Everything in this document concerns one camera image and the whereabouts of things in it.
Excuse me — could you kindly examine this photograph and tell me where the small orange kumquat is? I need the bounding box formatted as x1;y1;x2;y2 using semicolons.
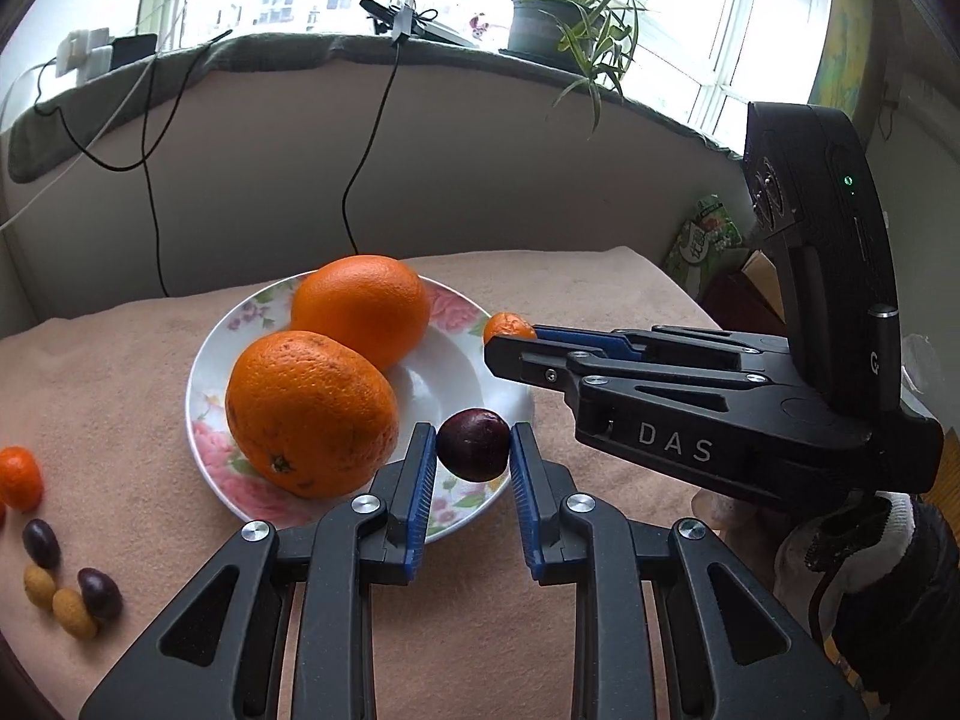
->
482;312;537;343

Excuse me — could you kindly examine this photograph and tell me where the dark red plum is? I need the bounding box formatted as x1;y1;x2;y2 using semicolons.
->
436;408;511;483

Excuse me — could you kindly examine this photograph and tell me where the large orange speckled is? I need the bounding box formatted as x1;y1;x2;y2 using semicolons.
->
224;330;400;499

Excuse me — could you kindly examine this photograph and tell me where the tan longan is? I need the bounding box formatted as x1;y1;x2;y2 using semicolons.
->
23;564;57;611
52;587;98;640

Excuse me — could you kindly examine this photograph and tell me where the right hand white glove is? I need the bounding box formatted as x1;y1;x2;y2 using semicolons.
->
692;489;958;718

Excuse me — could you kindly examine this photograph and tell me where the green snack bag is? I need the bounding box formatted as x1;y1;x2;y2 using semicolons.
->
661;193;747;299

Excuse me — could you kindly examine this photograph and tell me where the cardboard box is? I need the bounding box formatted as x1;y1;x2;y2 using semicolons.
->
742;250;786;322

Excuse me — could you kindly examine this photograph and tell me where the large orange smooth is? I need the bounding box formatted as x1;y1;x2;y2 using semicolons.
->
290;255;431;371

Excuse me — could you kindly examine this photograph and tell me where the mandarin bumpy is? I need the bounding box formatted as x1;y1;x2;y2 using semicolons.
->
0;445;44;512

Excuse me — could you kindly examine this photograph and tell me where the potted spider plant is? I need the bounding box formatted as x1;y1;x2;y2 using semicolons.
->
506;0;646;130

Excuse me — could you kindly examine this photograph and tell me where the black clip device on sill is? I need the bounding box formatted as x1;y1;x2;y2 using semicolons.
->
359;0;475;49

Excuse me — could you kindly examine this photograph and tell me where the black charger box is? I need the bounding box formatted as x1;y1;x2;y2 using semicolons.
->
110;32;158;70

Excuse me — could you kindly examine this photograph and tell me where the green windowsill cloth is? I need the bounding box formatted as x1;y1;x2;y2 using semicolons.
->
5;32;746;185

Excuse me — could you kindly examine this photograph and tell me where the white power strip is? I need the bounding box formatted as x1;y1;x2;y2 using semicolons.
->
55;28;112;83

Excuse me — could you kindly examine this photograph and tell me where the black right camera box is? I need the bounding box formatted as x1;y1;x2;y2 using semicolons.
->
742;103;900;416

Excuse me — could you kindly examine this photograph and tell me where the black cable right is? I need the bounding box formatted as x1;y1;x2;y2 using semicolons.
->
340;40;407;257

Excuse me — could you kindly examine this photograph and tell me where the black cable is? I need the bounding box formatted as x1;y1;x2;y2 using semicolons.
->
32;29;235;301
340;40;407;257

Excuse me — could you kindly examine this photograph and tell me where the black cable left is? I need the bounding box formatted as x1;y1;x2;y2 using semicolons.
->
32;29;235;301

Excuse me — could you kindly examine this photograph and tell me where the white cable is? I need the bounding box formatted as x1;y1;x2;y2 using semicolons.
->
0;50;160;231

